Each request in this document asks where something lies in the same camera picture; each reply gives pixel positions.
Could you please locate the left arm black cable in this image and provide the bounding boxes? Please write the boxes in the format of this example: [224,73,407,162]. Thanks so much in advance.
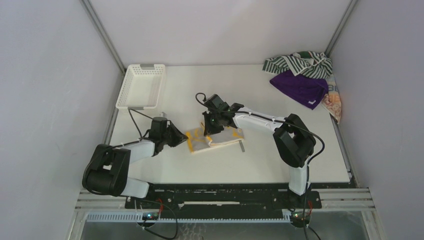
[82,108,160,196]

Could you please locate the aluminium corner post right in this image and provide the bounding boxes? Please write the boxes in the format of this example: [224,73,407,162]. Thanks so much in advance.
[324,0,360,57]

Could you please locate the aluminium corner post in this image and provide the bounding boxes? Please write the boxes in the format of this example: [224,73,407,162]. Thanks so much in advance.
[324,0,360,57]
[79,0,126,75]

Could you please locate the purple towel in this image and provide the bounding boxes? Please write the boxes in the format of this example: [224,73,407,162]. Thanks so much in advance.
[269,70,329,110]

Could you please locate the green white striped towel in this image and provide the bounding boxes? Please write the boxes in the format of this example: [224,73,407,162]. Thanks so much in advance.
[262,51,333,79]

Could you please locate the yellow grey patterned towel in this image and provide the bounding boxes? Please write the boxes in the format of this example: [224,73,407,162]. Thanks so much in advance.
[185,122,245,154]

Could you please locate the controller board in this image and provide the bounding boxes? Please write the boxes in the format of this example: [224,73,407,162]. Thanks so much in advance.
[142,212,159,221]
[289,213,311,228]

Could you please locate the aluminium corner post left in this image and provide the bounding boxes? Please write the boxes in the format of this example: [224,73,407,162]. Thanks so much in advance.
[79,0,126,75]

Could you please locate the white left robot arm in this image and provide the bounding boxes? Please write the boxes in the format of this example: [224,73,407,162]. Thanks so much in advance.
[82,117,188,209]

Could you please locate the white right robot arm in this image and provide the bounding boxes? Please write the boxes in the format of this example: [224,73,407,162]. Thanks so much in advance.
[198,94,320,208]

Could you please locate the right controller board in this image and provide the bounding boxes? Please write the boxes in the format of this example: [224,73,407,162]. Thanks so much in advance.
[289,213,311,228]

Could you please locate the left controller board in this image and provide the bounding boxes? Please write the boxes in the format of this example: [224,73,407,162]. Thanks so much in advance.
[142,212,159,221]

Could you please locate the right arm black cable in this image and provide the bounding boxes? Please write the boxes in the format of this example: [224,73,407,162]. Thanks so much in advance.
[194,92,326,213]

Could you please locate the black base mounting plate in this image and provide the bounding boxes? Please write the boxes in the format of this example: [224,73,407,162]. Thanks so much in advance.
[124,183,323,219]

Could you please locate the white slotted cable duct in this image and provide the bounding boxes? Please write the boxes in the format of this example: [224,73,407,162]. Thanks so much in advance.
[86,212,292,223]

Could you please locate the white plastic basket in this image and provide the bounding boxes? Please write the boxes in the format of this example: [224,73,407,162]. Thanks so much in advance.
[115,64,167,110]

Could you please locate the cream bear print towel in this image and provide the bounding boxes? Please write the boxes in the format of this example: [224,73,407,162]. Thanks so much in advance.
[321,74,342,124]

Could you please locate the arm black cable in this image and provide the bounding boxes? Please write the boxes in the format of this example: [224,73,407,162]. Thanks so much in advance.
[194,92,326,213]
[82,108,160,196]

